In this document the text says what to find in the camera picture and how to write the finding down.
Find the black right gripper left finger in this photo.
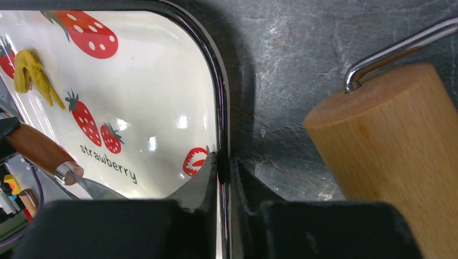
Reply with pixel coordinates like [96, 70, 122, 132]
[14, 153, 217, 258]

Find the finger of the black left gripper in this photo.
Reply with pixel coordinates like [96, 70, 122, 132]
[0, 116, 21, 165]

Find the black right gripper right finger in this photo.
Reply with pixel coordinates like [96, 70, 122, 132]
[231, 158, 422, 258]

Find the metal scraper wooden handle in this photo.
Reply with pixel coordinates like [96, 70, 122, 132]
[4, 122, 126, 200]

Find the yellow dough scrap strip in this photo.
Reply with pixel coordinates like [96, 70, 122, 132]
[14, 50, 65, 110]

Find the white strawberry tray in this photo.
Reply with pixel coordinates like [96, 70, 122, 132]
[1, 1, 232, 258]

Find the wooden dough roller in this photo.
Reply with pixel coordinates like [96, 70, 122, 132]
[303, 17, 458, 259]

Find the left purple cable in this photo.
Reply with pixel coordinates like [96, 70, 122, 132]
[0, 164, 45, 247]

